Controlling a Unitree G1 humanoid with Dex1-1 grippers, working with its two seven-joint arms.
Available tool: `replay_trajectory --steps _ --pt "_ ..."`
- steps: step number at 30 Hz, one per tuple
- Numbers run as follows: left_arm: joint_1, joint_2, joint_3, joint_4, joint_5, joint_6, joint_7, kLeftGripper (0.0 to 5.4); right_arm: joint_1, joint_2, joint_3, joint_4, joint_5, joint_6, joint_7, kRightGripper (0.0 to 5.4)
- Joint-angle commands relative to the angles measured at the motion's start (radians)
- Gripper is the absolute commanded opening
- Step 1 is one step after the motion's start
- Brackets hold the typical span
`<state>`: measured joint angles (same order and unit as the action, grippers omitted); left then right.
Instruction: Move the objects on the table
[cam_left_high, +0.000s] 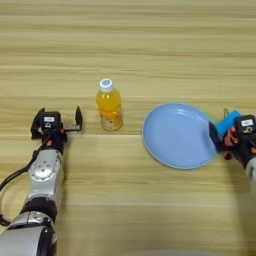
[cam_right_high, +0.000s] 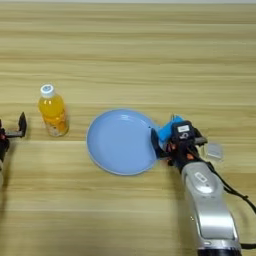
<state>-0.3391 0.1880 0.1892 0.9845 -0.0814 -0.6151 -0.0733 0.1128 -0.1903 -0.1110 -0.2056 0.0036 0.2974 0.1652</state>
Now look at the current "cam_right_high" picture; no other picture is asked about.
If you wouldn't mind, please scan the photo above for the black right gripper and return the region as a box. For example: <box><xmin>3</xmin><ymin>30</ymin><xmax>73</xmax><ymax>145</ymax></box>
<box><xmin>150</xmin><ymin>127</ymin><xmax>210</xmax><ymax>174</ymax></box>

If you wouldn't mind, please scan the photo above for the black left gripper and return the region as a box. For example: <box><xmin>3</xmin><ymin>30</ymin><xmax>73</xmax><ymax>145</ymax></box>
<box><xmin>0</xmin><ymin>111</ymin><xmax>28</xmax><ymax>162</ymax></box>

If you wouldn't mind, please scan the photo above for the blue rectangular block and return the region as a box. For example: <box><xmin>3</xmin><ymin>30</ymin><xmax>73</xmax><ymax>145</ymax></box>
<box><xmin>155</xmin><ymin>114</ymin><xmax>185</xmax><ymax>144</ymax></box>

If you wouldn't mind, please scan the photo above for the small silver grey box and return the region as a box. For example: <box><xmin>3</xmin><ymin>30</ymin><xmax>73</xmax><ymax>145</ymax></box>
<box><xmin>205</xmin><ymin>142</ymin><xmax>224</xmax><ymax>163</ymax></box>

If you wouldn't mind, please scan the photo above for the light blue round plate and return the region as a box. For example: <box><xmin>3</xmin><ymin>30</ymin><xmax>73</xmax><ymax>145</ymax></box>
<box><xmin>86</xmin><ymin>108</ymin><xmax>160</xmax><ymax>177</ymax></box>

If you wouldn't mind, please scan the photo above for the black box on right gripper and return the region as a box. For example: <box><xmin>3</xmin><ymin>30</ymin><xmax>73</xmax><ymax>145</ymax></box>
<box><xmin>170</xmin><ymin>120</ymin><xmax>196</xmax><ymax>148</ymax></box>

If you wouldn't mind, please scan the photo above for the orange juice bottle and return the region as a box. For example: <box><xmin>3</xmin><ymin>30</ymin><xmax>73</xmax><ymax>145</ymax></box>
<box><xmin>37</xmin><ymin>83</ymin><xmax>70</xmax><ymax>138</ymax></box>

